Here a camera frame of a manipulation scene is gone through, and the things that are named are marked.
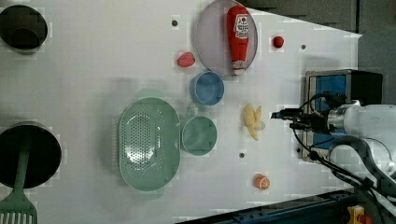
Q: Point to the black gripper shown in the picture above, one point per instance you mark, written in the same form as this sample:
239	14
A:
314	122

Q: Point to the yellow peeled toy banana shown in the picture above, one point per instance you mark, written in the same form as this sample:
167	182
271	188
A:
253	120

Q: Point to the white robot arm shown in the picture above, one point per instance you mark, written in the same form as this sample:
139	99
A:
361	139

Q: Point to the green mug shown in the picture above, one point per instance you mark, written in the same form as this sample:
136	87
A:
198	133

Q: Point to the silver toaster oven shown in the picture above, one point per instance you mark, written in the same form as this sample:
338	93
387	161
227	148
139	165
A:
348	85

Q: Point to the orange toy fruit half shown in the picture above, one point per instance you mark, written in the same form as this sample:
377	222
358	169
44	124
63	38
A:
262	182

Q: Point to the red toy strawberry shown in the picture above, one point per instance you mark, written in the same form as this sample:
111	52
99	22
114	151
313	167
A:
278	42

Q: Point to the blue cup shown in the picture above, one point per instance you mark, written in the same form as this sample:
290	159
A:
207	88

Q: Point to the red plush ketchup bottle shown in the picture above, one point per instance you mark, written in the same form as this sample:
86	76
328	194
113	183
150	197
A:
238	32

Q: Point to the grey round plate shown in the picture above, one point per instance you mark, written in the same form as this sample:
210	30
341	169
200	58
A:
211	40

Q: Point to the yellow red emergency button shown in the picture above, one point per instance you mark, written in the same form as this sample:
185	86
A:
357	215

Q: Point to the pink toy strawberry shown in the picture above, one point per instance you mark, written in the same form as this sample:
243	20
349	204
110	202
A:
186	59

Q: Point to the green perforated colander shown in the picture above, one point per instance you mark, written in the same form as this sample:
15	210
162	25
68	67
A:
148	143

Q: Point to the black round pot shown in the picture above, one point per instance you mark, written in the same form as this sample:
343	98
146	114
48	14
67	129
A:
45	154

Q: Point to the black round container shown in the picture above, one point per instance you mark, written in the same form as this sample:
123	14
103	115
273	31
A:
22	27

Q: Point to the green slotted spatula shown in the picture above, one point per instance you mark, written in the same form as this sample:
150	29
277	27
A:
16	208

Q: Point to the blue metal frame rail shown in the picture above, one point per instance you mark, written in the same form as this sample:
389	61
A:
327	208

